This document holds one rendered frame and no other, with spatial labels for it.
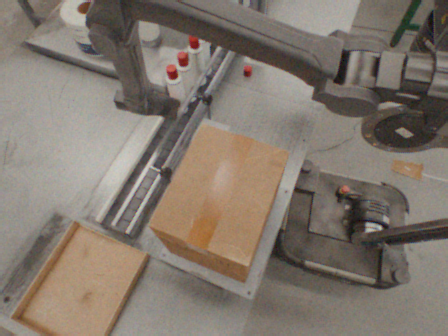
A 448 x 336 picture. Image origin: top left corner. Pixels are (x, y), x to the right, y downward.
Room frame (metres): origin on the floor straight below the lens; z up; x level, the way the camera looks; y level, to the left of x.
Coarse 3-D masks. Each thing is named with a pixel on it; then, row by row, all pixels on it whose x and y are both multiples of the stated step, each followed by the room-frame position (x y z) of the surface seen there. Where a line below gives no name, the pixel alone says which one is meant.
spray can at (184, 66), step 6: (180, 54) 0.78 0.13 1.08; (186, 54) 0.78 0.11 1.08; (180, 60) 0.76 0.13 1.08; (186, 60) 0.77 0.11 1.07; (180, 66) 0.76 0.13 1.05; (186, 66) 0.76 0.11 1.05; (180, 72) 0.75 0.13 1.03; (186, 72) 0.75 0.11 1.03; (192, 72) 0.77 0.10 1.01; (186, 78) 0.75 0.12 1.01; (192, 78) 0.76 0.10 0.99; (186, 84) 0.75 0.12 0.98; (192, 84) 0.76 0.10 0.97; (186, 90) 0.75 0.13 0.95; (186, 96) 0.75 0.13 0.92
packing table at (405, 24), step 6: (414, 0) 1.91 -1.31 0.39; (420, 0) 1.90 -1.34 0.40; (414, 6) 1.90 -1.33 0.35; (408, 12) 1.91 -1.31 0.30; (414, 12) 1.90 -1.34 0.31; (402, 18) 1.95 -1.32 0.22; (408, 18) 1.90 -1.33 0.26; (402, 24) 1.91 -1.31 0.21; (408, 24) 1.90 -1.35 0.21; (414, 24) 1.91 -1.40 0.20; (420, 24) 1.90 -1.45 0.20; (396, 30) 1.94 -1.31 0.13; (402, 30) 1.90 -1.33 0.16; (414, 30) 1.88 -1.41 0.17; (396, 36) 1.90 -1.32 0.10; (396, 42) 1.90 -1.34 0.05
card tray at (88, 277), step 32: (64, 256) 0.23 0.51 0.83; (96, 256) 0.22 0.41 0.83; (128, 256) 0.22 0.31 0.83; (32, 288) 0.14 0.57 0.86; (64, 288) 0.13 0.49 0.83; (96, 288) 0.13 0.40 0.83; (128, 288) 0.12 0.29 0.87; (32, 320) 0.05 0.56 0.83; (64, 320) 0.05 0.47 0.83; (96, 320) 0.05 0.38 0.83
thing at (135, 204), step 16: (208, 80) 0.85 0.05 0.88; (192, 112) 0.71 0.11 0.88; (160, 128) 0.65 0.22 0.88; (176, 128) 0.64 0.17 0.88; (144, 160) 0.52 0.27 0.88; (160, 160) 0.52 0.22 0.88; (128, 192) 0.41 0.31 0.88; (144, 192) 0.40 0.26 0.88; (112, 208) 0.36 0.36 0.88; (128, 208) 0.35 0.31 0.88; (128, 224) 0.30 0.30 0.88
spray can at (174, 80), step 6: (168, 66) 0.73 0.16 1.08; (174, 66) 0.73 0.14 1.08; (168, 72) 0.71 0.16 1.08; (174, 72) 0.71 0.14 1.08; (168, 78) 0.72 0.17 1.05; (174, 78) 0.71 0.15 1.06; (180, 78) 0.72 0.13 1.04; (168, 84) 0.70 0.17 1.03; (174, 84) 0.70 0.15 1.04; (180, 84) 0.71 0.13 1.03; (174, 90) 0.70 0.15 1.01; (180, 90) 0.71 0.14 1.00; (174, 96) 0.70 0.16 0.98; (180, 96) 0.70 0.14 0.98; (180, 108) 0.70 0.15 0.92; (186, 108) 0.71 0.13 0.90
